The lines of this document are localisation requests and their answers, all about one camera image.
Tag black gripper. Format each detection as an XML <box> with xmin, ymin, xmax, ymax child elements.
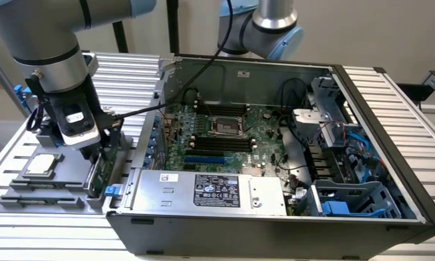
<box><xmin>39</xmin><ymin>76</ymin><xmax>124</xmax><ymax>163</ymax></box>

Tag black expansion slot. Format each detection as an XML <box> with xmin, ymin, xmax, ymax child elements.
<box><xmin>186</xmin><ymin>150</ymin><xmax>226</xmax><ymax>158</ymax></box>

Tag blue expansion slot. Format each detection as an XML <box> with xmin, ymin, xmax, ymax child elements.
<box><xmin>183</xmin><ymin>157</ymin><xmax>230</xmax><ymax>166</ymax></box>

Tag green graphics card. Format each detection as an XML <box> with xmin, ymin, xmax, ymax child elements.
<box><xmin>84</xmin><ymin>151</ymin><xmax>118</xmax><ymax>198</ymax></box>

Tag silver CPU chip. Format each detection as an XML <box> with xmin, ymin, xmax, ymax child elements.
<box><xmin>23</xmin><ymin>153</ymin><xmax>66</xmax><ymax>179</ymax></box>

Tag grey parts rack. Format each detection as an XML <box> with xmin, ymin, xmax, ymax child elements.
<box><xmin>0</xmin><ymin>127</ymin><xmax>136</xmax><ymax>216</ymax></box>

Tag blue case latch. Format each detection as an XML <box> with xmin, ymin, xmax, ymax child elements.
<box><xmin>104</xmin><ymin>184</ymin><xmax>123</xmax><ymax>197</ymax></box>

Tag metal CPU socket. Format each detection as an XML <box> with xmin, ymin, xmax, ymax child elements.
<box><xmin>209</xmin><ymin>115</ymin><xmax>247</xmax><ymax>137</ymax></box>

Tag silver power supply unit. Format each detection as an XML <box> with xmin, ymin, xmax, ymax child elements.
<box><xmin>130</xmin><ymin>169</ymin><xmax>290</xmax><ymax>217</ymax></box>

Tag green motherboard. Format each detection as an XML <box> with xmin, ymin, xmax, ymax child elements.
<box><xmin>158</xmin><ymin>102</ymin><xmax>303</xmax><ymax>189</ymax></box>

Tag black and white rating label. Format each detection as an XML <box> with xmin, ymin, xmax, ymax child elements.
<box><xmin>194</xmin><ymin>173</ymin><xmax>242</xmax><ymax>209</ymax></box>

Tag metal drive cage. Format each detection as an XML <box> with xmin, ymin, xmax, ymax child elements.
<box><xmin>293</xmin><ymin>77</ymin><xmax>361</xmax><ymax>148</ymax></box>

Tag black open PC case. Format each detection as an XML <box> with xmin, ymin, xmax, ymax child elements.
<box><xmin>104</xmin><ymin>53</ymin><xmax>435</xmax><ymax>257</ymax></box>

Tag blue disk bay latch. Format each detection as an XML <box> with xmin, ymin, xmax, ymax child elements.
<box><xmin>321</xmin><ymin>200</ymin><xmax>351</xmax><ymax>217</ymax></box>

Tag grey disk bay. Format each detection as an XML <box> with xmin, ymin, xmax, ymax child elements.
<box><xmin>309</xmin><ymin>179</ymin><xmax>404</xmax><ymax>219</ymax></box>

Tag black box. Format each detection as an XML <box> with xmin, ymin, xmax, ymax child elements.
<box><xmin>397</xmin><ymin>83</ymin><xmax>433</xmax><ymax>103</ymax></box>

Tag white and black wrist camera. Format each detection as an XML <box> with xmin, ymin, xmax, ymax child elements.
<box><xmin>55</xmin><ymin>104</ymin><xmax>103</xmax><ymax>150</ymax></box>

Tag blue looped wire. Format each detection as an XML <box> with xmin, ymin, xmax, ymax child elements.
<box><xmin>27</xmin><ymin>105</ymin><xmax>47</xmax><ymax>133</ymax></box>

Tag blue plastic bracket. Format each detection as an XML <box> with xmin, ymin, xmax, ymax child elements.
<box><xmin>14</xmin><ymin>84</ymin><xmax>35</xmax><ymax>118</ymax></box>

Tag black metal post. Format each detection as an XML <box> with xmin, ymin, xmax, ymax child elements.
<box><xmin>166</xmin><ymin>0</ymin><xmax>181</xmax><ymax>54</ymax></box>
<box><xmin>112</xmin><ymin>21</ymin><xmax>130</xmax><ymax>54</ymax></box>

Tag black camera cable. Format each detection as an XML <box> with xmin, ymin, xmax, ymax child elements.
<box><xmin>108</xmin><ymin>0</ymin><xmax>237</xmax><ymax>122</ymax></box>

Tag black looped wire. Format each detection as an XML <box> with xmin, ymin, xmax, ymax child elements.
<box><xmin>278</xmin><ymin>78</ymin><xmax>310</xmax><ymax>110</ymax></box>

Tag blue data wire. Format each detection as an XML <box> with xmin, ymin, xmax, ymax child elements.
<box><xmin>343</xmin><ymin>129</ymin><xmax>382</xmax><ymax>175</ymax></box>

